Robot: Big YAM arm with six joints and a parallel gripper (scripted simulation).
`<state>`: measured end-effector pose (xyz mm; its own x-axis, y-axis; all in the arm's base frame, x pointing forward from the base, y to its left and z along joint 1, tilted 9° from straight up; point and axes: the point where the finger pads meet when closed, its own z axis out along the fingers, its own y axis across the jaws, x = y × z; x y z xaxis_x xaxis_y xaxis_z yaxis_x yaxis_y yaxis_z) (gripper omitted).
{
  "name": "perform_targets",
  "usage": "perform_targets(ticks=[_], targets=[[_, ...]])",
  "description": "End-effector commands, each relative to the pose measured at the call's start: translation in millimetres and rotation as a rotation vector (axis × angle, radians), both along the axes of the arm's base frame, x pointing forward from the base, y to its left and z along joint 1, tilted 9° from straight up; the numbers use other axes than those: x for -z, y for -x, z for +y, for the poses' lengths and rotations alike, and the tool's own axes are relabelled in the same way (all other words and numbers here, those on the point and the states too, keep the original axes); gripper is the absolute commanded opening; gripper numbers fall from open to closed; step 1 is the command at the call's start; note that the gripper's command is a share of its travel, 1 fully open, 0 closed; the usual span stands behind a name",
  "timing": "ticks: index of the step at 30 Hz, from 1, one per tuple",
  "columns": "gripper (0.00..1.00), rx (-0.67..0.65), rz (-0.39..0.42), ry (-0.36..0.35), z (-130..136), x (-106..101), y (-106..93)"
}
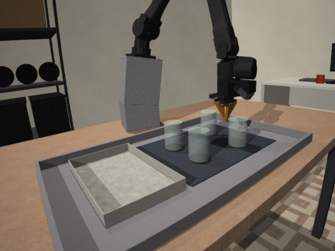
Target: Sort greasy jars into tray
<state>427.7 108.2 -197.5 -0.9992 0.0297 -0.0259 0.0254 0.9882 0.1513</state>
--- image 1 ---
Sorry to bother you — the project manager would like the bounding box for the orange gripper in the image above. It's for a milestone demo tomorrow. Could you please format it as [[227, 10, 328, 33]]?
[[210, 78, 241, 122]]

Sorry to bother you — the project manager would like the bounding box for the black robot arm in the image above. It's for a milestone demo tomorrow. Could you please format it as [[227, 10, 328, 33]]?
[[126, 0, 257, 100]]

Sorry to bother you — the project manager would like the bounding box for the clear glass jar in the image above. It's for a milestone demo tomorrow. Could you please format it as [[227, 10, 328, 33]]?
[[228, 117, 248, 147], [188, 127, 210, 162], [164, 120, 183, 150], [201, 110, 217, 135]]

